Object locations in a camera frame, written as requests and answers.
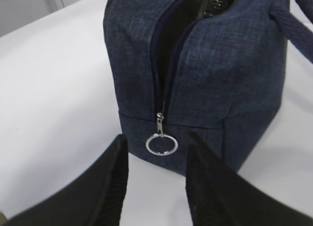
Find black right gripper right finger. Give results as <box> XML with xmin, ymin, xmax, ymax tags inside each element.
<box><xmin>185</xmin><ymin>133</ymin><xmax>313</xmax><ymax>226</ymax></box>

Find navy blue lunch bag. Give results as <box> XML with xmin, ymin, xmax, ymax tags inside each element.
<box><xmin>103</xmin><ymin>0</ymin><xmax>313</xmax><ymax>175</ymax></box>

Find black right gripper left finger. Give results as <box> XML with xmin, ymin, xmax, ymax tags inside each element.
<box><xmin>7</xmin><ymin>135</ymin><xmax>129</xmax><ymax>226</ymax></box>

